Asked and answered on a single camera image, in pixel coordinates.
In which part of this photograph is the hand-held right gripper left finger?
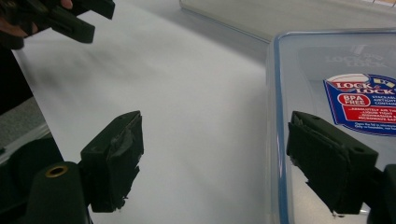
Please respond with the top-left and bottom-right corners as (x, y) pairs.
(79, 110), (145, 214)

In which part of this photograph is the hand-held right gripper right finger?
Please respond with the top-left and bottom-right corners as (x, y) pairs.
(286, 110), (384, 216)

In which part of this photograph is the clear plastic container blue seal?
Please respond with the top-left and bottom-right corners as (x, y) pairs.
(265, 29), (396, 224)

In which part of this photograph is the translucent plastic box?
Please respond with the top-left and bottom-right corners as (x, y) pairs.
(178, 0), (396, 44)

